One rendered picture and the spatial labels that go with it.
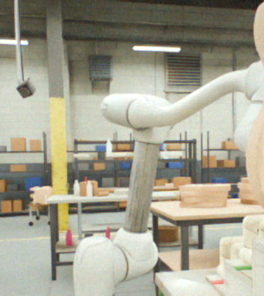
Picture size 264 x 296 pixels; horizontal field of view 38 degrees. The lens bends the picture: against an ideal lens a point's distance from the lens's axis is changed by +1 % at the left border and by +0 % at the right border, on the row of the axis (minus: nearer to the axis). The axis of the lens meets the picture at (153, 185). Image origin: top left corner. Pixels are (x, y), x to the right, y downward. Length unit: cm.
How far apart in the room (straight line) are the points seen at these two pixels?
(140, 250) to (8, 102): 1066
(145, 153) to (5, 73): 1081
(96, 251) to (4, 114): 1067
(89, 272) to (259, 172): 94
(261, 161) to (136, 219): 96
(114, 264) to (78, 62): 1087
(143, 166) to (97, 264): 42
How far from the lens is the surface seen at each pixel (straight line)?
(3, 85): 1213
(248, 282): 83
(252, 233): 90
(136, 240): 156
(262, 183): 67
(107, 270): 148
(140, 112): 129
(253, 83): 107
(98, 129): 1182
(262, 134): 67
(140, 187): 152
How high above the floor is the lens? 125
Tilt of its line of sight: 3 degrees down
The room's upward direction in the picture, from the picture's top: 1 degrees counter-clockwise
